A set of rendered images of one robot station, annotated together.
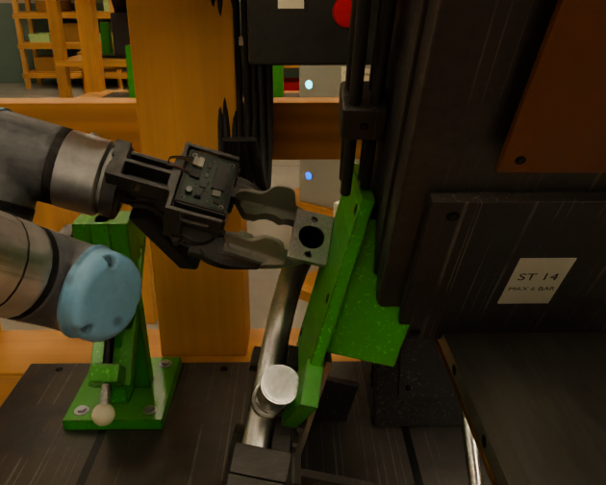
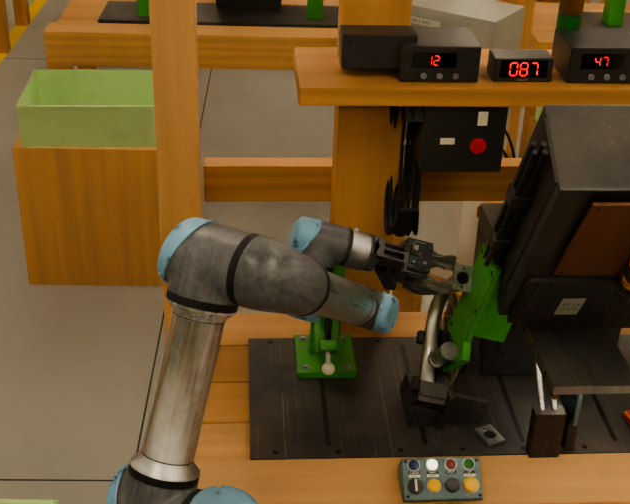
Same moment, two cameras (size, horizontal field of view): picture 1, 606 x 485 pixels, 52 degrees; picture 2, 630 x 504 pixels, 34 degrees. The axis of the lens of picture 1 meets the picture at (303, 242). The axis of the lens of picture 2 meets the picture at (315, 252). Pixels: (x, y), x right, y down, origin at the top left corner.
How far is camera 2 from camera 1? 147 cm
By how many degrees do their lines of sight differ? 8
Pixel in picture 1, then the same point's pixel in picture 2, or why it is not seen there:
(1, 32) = not seen: outside the picture
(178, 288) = not seen: hidden behind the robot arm
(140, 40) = (344, 142)
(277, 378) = (448, 348)
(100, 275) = (391, 307)
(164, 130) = (351, 193)
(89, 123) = (289, 178)
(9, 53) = not seen: outside the picture
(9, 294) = (366, 317)
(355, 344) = (486, 332)
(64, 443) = (302, 385)
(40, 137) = (344, 237)
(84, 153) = (363, 244)
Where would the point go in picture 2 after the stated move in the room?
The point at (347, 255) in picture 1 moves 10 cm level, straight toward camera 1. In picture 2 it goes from (487, 293) to (494, 322)
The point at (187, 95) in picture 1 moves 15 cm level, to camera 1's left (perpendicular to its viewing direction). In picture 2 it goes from (368, 173) to (299, 172)
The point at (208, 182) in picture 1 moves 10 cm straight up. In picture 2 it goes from (420, 257) to (424, 211)
